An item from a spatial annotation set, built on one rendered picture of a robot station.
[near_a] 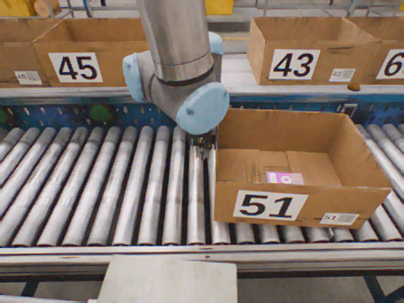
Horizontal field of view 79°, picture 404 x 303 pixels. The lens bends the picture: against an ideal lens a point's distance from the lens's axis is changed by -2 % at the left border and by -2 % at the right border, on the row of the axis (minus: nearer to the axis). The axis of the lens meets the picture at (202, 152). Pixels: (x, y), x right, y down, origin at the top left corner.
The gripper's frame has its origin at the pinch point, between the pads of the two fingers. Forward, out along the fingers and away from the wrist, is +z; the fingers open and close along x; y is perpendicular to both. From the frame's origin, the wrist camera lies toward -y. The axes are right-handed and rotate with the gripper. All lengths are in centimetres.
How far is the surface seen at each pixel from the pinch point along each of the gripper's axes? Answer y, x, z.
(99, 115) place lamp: -21.0, -38.2, -0.7
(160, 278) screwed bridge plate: 35.1, -9.9, 5.1
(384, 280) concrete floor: 12, 94, 80
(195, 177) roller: 4.7, -2.2, 5.3
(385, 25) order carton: -58, 81, -21
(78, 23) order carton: -58, -52, -23
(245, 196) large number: 21.5, 9.8, -7.0
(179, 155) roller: -5.3, -7.6, 5.4
